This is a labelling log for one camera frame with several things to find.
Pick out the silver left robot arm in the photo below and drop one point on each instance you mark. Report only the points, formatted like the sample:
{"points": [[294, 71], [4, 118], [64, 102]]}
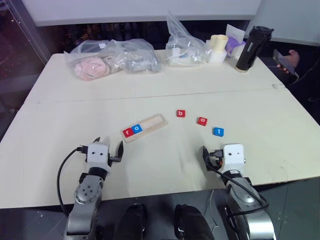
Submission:
{"points": [[86, 191]]}

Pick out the dark metal frame post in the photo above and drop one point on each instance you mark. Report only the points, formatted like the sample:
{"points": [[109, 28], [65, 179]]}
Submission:
{"points": [[32, 32]]}

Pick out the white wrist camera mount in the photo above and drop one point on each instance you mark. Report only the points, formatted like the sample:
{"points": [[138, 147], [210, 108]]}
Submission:
{"points": [[233, 156], [98, 155]]}

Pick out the bystander's bare hand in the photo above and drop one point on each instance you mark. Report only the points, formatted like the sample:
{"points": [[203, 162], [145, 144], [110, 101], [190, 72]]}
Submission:
{"points": [[294, 57]]}

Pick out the black travel tumbler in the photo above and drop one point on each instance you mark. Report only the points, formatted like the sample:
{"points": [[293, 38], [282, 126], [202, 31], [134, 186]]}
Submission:
{"points": [[247, 52]]}

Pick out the red letter tile o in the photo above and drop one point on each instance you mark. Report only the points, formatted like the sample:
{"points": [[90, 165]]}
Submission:
{"points": [[202, 120]]}

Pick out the plastic bag with grey items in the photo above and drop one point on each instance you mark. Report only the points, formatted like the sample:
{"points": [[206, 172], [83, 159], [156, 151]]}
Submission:
{"points": [[135, 60]]}

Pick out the purple tissue box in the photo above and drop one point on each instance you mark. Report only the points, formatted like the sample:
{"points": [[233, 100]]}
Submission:
{"points": [[233, 45]]}

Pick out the red letter tile r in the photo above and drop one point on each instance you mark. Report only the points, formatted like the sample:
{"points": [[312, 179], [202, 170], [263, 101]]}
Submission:
{"points": [[128, 132]]}

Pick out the wooden letter tray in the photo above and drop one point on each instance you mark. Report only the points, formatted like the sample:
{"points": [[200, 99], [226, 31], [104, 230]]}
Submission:
{"points": [[152, 122]]}

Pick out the blue letter tile o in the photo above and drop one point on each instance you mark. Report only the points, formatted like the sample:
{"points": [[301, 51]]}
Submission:
{"points": [[137, 129]]}

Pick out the blue letter tile t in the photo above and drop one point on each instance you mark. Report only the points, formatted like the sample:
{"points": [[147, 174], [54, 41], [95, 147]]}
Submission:
{"points": [[218, 131]]}

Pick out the red letter tile b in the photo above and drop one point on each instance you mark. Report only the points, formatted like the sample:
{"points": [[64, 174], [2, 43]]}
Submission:
{"points": [[181, 113]]}

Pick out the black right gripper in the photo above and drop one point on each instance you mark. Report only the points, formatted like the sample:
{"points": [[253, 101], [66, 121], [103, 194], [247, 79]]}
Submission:
{"points": [[216, 157]]}

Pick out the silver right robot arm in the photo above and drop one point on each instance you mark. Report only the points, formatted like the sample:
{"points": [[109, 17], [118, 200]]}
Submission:
{"points": [[257, 225]]}

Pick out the dark rounded shape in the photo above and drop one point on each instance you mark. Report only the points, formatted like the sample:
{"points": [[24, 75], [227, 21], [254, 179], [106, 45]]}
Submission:
{"points": [[133, 220], [190, 222]]}

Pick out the dark smartphone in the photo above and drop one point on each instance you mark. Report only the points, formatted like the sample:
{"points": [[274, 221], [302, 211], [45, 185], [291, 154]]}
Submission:
{"points": [[283, 62]]}

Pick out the cream plastic cup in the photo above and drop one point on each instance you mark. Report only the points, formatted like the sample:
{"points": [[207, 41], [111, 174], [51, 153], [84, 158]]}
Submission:
{"points": [[218, 43]]}

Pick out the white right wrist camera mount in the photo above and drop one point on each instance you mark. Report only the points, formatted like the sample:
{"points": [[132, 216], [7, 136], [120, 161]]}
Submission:
{"points": [[233, 156]]}

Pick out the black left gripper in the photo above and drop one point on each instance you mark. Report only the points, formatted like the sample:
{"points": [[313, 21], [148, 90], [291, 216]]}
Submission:
{"points": [[113, 158]]}

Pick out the plastic bag with pink cloth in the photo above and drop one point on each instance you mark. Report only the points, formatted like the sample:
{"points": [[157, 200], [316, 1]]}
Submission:
{"points": [[87, 66]]}

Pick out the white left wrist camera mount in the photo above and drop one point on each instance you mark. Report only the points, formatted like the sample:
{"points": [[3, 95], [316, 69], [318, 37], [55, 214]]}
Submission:
{"points": [[98, 155]]}

